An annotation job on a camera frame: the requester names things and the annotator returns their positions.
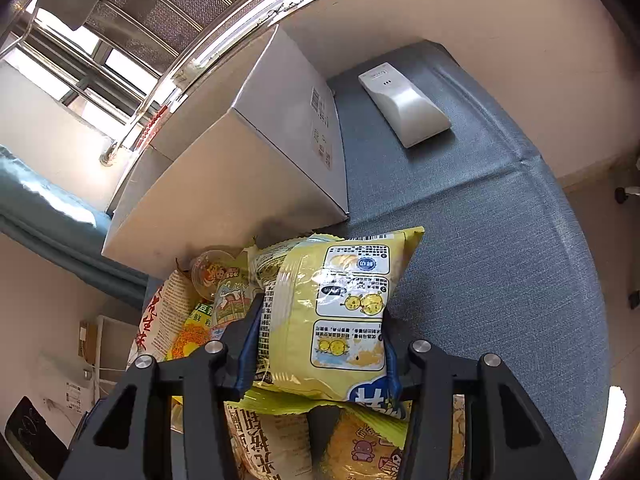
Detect yellow green chips bag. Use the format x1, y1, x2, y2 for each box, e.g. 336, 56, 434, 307
248, 226, 424, 419

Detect yellow donut snack bag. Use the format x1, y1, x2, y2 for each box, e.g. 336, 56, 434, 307
165, 302, 213, 361

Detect pale green milk snack bag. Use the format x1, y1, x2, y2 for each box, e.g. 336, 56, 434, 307
209, 252, 260, 340

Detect beige cracker snack bag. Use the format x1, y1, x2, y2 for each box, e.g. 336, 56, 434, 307
224, 403, 314, 480

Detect round cake clear pack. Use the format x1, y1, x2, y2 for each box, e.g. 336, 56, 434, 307
318, 394, 465, 479

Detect red white snack bag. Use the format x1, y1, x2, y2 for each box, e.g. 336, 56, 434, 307
127, 270, 198, 366

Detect small jelly cup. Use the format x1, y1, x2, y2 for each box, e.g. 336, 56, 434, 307
190, 249, 234, 300

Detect white cardboard storage box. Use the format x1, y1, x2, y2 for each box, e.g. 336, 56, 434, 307
102, 28, 348, 278

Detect white remote control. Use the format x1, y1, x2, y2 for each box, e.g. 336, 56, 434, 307
358, 62, 451, 148

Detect blue curtain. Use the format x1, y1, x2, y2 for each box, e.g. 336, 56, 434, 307
1, 148, 149, 310

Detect steel window railing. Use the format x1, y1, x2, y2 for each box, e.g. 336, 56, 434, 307
100, 0, 314, 166

